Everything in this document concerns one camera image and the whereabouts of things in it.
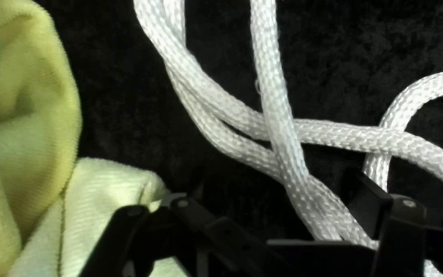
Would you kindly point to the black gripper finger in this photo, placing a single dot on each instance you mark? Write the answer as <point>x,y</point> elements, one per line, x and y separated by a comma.
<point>369,204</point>

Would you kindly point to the yellow-green towel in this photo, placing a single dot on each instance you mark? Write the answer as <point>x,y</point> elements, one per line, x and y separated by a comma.
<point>40,121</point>

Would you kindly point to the black velvet table cloth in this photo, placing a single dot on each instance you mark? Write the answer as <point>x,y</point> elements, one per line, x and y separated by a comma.
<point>343,60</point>

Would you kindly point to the pale yellow cloth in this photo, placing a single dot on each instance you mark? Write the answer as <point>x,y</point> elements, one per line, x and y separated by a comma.
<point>68,231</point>

